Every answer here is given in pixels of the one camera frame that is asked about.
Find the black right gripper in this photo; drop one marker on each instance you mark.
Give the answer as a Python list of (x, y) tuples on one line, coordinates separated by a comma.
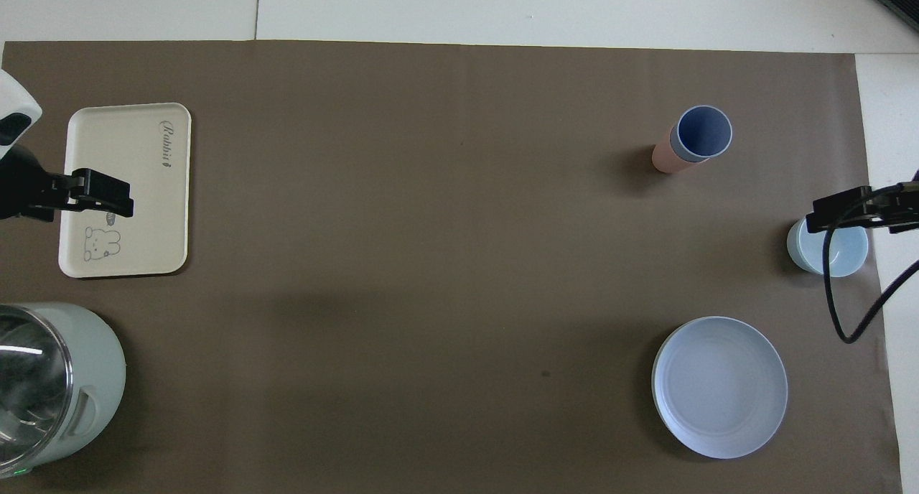
[(897, 203)]

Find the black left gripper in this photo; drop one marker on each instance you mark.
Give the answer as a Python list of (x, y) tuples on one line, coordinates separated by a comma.
[(25, 185)]

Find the blue plastic cup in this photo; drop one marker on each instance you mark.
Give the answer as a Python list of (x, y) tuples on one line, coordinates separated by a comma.
[(702, 131)]

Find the pink plastic cup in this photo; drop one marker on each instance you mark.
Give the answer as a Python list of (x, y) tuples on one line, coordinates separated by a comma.
[(663, 160)]

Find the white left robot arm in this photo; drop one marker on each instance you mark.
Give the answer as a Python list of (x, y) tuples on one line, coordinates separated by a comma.
[(14, 95)]

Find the cream tray with rabbit print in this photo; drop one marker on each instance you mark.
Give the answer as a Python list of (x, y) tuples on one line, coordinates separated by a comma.
[(143, 214)]

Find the light blue bowl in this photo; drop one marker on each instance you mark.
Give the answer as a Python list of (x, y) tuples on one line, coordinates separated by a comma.
[(847, 257)]

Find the pale green electric pot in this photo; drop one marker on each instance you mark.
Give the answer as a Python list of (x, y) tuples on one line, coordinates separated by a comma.
[(100, 365)]

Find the glass pot lid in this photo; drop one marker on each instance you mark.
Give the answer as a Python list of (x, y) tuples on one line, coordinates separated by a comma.
[(29, 386)]

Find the light blue plate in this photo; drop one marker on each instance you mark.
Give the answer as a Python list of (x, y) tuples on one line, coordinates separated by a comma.
[(718, 386)]

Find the brown paper table mat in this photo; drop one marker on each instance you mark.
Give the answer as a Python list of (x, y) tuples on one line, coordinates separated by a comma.
[(431, 228)]

